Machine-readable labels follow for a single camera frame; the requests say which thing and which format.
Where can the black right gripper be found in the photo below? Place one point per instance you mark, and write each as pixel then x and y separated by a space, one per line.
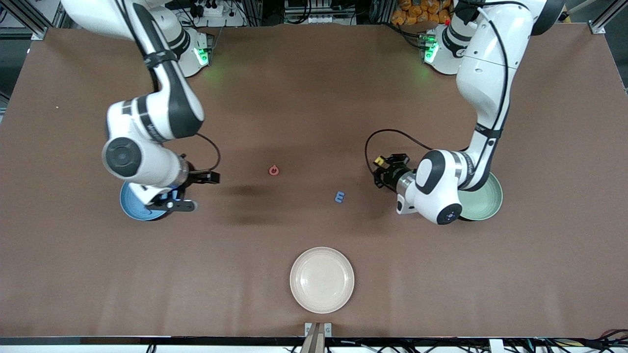
pixel 197 177

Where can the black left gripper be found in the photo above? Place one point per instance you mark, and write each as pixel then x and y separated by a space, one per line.
pixel 394 174

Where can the yellow lowercase letter h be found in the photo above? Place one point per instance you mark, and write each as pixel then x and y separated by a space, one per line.
pixel 379 160

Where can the blue lowercase letter m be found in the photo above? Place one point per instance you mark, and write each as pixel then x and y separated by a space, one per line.
pixel 336 197

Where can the red capital letter G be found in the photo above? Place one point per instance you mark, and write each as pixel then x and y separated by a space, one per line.
pixel 270 170

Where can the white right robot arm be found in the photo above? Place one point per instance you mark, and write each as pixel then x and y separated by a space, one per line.
pixel 152 169

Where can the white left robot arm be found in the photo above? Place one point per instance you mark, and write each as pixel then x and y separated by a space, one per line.
pixel 485 73

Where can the blue plate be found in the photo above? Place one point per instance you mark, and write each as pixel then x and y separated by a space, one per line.
pixel 132 211

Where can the green plate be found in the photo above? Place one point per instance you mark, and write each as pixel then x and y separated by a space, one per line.
pixel 490 201

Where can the beige plate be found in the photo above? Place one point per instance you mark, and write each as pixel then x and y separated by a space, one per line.
pixel 321 279

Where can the white power strip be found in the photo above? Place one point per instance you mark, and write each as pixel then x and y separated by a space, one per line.
pixel 221 22

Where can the orange packaged items pile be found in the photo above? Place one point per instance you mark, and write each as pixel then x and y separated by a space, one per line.
pixel 417 12

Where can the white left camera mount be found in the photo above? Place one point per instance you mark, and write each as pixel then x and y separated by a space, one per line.
pixel 406 205

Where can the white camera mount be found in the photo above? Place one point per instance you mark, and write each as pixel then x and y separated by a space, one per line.
pixel 144 193
pixel 406 205

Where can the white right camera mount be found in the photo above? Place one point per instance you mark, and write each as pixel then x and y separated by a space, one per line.
pixel 144 193

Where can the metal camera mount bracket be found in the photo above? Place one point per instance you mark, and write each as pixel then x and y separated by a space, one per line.
pixel 318 338

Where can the aluminium frame profile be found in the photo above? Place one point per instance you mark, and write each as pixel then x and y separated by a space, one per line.
pixel 37 34
pixel 596 27

